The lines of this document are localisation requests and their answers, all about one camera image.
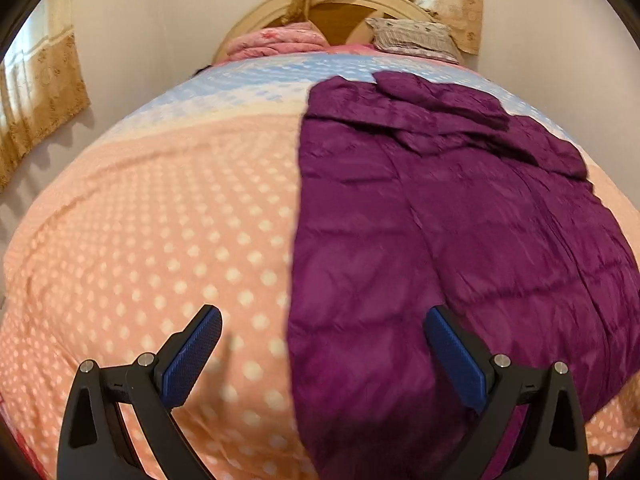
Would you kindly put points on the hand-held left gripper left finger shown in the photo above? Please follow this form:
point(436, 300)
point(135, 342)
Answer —
point(192, 347)

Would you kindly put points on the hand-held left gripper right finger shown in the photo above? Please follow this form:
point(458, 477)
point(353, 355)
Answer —
point(456, 355)

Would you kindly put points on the purple hooded puffer jacket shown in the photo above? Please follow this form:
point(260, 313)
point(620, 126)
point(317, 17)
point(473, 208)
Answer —
point(425, 220)

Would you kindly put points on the polka dot bed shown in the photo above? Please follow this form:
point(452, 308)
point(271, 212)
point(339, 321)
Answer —
point(165, 240)

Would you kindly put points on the pink folded blanket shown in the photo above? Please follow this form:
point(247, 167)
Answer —
point(275, 42)

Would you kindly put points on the striped patterned pillow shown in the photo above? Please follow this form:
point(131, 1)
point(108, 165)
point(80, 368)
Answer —
point(412, 37)

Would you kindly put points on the beige wooden headboard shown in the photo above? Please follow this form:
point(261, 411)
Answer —
point(345, 20)

